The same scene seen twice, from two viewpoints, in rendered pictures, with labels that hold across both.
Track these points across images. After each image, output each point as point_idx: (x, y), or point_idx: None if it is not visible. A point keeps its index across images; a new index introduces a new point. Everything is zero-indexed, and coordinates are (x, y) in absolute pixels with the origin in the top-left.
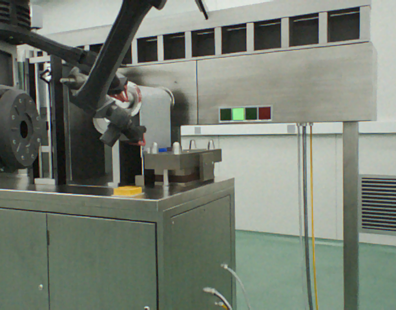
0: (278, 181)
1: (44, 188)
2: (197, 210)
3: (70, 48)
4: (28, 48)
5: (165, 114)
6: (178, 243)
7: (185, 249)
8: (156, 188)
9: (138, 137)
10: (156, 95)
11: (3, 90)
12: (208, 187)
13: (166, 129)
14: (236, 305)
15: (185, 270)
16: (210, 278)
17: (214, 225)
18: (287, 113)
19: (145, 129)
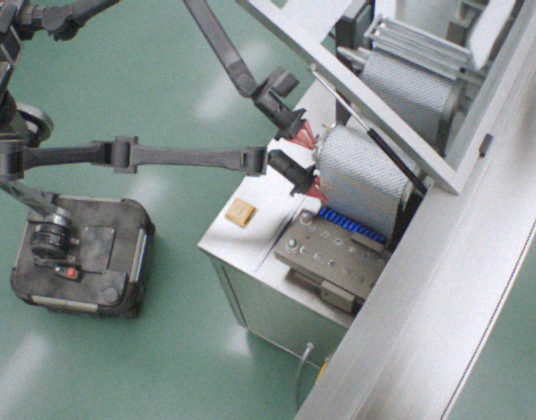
0: None
1: (313, 118)
2: (277, 297)
3: (222, 65)
4: None
5: (381, 206)
6: (240, 284)
7: (253, 294)
8: (276, 240)
9: (292, 190)
10: (361, 179)
11: (1, 138)
12: (303, 305)
13: (382, 218)
14: (528, 416)
15: (255, 301)
16: (310, 339)
17: (319, 328)
18: None
19: (297, 193)
